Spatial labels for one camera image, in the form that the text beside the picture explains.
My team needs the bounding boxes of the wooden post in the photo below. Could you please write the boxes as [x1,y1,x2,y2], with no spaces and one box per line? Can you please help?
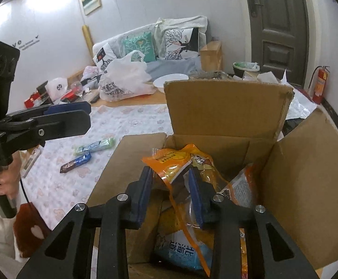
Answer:
[82,25,95,61]

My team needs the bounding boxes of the green candy bar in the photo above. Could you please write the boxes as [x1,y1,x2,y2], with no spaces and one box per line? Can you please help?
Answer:
[73,138,115,155]

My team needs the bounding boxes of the blue candy bar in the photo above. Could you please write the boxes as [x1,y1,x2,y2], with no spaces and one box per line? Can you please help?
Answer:
[60,153,92,173]

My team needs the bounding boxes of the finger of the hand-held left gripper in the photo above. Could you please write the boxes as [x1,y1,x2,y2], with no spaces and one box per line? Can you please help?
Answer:
[6,101,92,123]
[0,111,92,149]

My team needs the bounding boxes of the blue cracker packet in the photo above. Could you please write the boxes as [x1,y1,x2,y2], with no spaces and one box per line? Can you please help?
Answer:
[153,229,213,274]

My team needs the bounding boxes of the red fire extinguisher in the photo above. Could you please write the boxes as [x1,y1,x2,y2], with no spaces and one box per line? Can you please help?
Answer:
[308,65,330,105]

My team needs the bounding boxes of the white printed plastic bag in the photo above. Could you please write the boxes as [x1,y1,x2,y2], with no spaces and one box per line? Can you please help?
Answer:
[98,50,155,102]

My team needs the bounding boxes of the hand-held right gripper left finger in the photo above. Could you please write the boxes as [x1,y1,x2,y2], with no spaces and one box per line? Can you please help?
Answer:
[16,166,155,279]

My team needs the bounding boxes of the white cushion red black print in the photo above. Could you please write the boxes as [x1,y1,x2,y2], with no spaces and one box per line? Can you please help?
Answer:
[93,43,118,71]

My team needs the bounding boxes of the cardboard box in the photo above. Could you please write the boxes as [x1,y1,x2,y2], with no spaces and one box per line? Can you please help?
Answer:
[86,81,338,279]

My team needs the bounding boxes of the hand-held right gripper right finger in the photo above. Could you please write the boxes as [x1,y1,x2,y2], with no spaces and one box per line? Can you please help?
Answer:
[188,169,317,279]

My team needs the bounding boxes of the brown heart print cloth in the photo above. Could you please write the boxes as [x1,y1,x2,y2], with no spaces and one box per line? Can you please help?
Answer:
[13,203,52,258]

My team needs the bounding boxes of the white orange snack packet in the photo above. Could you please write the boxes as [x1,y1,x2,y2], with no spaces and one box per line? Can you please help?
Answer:
[220,163,262,210]

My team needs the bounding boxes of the dark trash bin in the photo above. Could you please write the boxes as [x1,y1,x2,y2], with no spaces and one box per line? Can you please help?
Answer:
[233,62,260,79]

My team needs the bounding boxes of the grey sofa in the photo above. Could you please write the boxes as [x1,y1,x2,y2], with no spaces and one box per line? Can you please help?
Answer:
[92,23,213,79]

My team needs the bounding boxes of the yellow snack packet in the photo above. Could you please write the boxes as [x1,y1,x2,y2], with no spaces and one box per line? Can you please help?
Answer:
[157,203,193,240]

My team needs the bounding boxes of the black cable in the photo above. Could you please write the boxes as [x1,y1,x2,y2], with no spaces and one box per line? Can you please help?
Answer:
[19,177,30,204]

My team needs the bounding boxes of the white bowl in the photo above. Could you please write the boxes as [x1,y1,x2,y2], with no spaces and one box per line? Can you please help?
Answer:
[153,74,189,94]

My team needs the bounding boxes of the tree print cushion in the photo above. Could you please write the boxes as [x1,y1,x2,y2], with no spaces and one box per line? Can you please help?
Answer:
[165,27,200,60]

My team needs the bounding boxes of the white flat device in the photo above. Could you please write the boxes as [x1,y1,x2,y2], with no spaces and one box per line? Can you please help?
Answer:
[21,148,42,178]

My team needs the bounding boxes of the silver mailer bags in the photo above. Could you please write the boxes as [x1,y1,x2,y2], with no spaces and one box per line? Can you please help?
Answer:
[243,69,317,123]

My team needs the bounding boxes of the teal leaf cushion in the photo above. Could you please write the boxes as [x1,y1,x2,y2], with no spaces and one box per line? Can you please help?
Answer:
[121,32,155,63]

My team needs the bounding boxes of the person's left hand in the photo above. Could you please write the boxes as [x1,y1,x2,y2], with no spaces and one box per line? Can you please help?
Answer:
[0,152,23,204]

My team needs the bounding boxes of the red box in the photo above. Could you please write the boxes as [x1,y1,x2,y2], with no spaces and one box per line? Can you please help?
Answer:
[24,91,42,109]

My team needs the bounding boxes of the floral tablecloth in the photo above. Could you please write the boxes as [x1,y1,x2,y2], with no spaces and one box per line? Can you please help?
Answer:
[21,103,172,230]

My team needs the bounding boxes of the glass tray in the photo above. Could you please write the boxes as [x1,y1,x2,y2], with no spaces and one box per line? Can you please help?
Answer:
[188,70,234,81]

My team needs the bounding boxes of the small white logo bag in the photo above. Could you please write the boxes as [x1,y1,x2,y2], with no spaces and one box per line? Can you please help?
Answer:
[45,77,69,102]

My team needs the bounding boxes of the wine glass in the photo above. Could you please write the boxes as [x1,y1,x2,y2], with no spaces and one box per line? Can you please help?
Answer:
[70,83,84,100]

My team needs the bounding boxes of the dark grey door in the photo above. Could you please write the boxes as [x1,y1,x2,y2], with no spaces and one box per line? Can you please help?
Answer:
[241,0,310,89]

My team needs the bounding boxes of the small wooden box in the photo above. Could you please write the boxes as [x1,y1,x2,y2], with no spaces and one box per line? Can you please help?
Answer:
[199,41,223,72]

